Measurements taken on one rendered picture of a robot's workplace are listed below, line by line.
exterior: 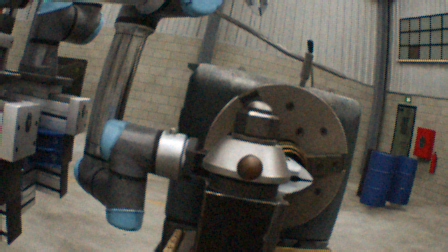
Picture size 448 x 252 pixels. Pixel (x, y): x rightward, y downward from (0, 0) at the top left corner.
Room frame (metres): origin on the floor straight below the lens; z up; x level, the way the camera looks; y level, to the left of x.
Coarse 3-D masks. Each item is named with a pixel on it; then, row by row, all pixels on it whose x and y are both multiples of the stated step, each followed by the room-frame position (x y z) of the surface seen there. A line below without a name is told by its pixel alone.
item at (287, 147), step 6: (282, 144) 0.93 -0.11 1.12; (288, 144) 0.93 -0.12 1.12; (282, 150) 0.89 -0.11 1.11; (288, 150) 0.89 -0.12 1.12; (294, 150) 0.90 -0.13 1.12; (300, 150) 0.93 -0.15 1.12; (288, 156) 0.87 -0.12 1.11; (294, 156) 0.87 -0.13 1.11; (300, 156) 0.90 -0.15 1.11; (300, 162) 0.87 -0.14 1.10; (306, 162) 0.90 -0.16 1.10; (306, 168) 0.93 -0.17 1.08
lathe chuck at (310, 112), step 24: (240, 96) 1.06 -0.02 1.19; (264, 96) 1.02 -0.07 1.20; (288, 96) 1.02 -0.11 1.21; (312, 96) 1.02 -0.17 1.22; (216, 120) 1.02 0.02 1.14; (288, 120) 1.02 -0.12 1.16; (312, 120) 1.02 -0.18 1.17; (336, 120) 1.02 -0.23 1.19; (312, 144) 1.02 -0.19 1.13; (336, 144) 1.02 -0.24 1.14; (312, 192) 1.02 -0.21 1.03; (336, 192) 1.02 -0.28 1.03; (288, 216) 1.02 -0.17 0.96; (312, 216) 1.02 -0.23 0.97
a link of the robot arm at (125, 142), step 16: (112, 128) 0.79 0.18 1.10; (128, 128) 0.79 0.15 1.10; (144, 128) 0.80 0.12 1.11; (112, 144) 0.78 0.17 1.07; (128, 144) 0.78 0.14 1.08; (144, 144) 0.78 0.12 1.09; (112, 160) 0.79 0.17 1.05; (128, 160) 0.78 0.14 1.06; (144, 160) 0.78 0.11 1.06; (144, 176) 0.80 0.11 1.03
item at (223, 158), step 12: (216, 144) 0.45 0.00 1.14; (228, 144) 0.43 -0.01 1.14; (240, 144) 0.42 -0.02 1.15; (252, 144) 0.42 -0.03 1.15; (216, 156) 0.43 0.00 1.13; (228, 156) 0.42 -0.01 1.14; (240, 156) 0.42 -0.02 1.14; (264, 156) 0.42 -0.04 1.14; (276, 156) 0.42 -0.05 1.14; (216, 168) 0.42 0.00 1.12; (228, 168) 0.41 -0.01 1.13; (264, 168) 0.41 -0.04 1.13; (276, 168) 0.42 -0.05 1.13; (288, 168) 0.44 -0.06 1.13; (252, 180) 0.41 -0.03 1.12; (264, 180) 0.41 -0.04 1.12; (276, 180) 0.41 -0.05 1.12; (288, 180) 0.43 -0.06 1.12
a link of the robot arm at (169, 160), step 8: (168, 136) 0.79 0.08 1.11; (176, 136) 0.80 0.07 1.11; (184, 136) 0.80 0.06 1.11; (160, 144) 0.78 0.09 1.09; (168, 144) 0.78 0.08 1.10; (176, 144) 0.78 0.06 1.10; (184, 144) 0.79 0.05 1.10; (160, 152) 0.78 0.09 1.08; (168, 152) 0.78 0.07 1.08; (176, 152) 0.78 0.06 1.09; (184, 152) 0.78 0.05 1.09; (160, 160) 0.78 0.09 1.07; (168, 160) 0.77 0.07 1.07; (176, 160) 0.77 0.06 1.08; (184, 160) 0.78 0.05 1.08; (160, 168) 0.78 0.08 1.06; (168, 168) 0.78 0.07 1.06; (176, 168) 0.78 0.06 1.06; (168, 176) 0.79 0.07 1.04; (176, 176) 0.79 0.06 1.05
